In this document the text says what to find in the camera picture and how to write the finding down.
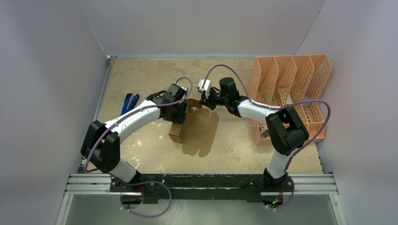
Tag brown cardboard box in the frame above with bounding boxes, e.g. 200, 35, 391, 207
168, 98, 219, 158

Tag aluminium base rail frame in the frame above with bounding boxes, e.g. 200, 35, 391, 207
56, 173, 346, 225

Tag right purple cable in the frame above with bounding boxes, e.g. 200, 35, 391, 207
203, 64, 331, 212

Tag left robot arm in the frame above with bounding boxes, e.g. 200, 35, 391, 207
80, 83, 191, 192

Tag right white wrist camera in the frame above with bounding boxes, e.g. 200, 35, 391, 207
197, 79, 212, 93

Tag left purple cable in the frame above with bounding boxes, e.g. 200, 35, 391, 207
83, 76, 193, 218

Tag blue stapler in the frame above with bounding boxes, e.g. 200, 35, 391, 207
121, 93, 140, 115

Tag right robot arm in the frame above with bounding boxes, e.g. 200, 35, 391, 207
197, 77, 309, 191

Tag purple cable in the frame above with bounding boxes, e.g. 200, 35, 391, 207
203, 64, 331, 212
83, 76, 193, 218

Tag orange plastic file organizer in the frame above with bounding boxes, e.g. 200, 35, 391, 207
246, 54, 332, 145

